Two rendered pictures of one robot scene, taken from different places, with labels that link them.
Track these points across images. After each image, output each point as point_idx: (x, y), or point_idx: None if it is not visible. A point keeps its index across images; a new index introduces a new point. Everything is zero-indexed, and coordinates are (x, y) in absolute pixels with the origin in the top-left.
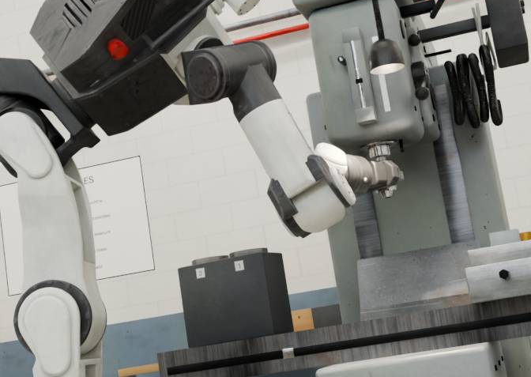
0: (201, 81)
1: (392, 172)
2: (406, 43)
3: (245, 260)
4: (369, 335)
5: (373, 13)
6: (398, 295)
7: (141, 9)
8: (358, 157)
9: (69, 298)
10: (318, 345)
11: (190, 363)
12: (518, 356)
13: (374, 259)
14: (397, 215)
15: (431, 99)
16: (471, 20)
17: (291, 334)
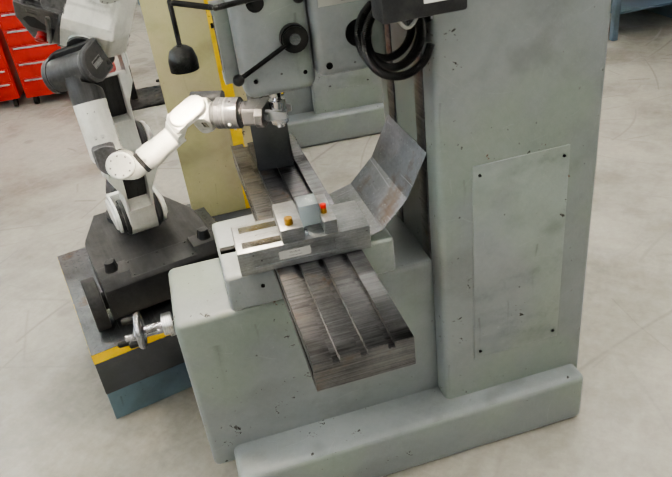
0: None
1: (254, 121)
2: (280, 5)
3: None
4: (254, 213)
5: None
6: (384, 161)
7: (31, 20)
8: (227, 105)
9: None
10: (248, 199)
11: (235, 162)
12: (437, 251)
13: (392, 121)
14: (401, 97)
15: (346, 39)
16: None
17: (244, 183)
